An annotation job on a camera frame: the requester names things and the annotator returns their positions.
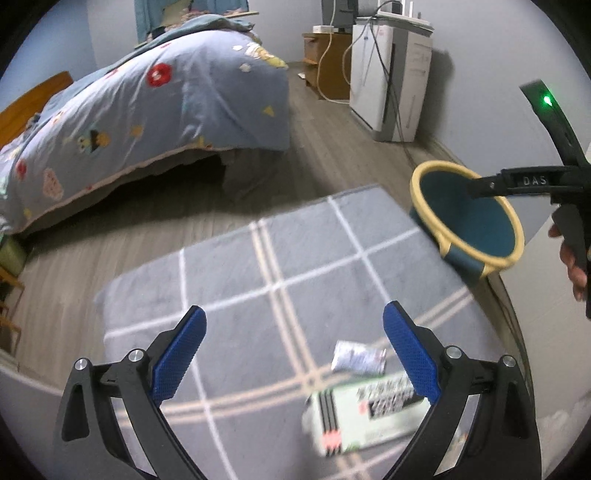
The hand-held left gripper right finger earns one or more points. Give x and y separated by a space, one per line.
411 350

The blue curtain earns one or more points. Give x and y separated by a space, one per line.
147 18

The wooden nightstand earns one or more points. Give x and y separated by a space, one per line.
332 69

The grey checked mat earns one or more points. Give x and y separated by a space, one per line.
300 258

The white air purifier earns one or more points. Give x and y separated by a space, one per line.
406 83

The grey bed base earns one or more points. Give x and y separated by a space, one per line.
249 170

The person's right hand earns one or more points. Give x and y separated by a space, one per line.
572 272

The small silver wrapper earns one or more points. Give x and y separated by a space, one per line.
358 357

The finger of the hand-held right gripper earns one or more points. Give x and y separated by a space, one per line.
482 187

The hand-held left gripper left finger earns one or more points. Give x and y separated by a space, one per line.
180 355

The bed with grey patterned duvet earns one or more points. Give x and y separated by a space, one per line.
161 120

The white power strip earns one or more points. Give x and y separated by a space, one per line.
323 29

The wooden bed headboard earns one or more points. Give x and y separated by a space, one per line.
27 106

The dark monitor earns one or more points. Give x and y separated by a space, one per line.
339 14

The green and white box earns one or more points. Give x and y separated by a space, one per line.
360 415

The teal bin with yellow rim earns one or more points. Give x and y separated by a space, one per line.
471 226

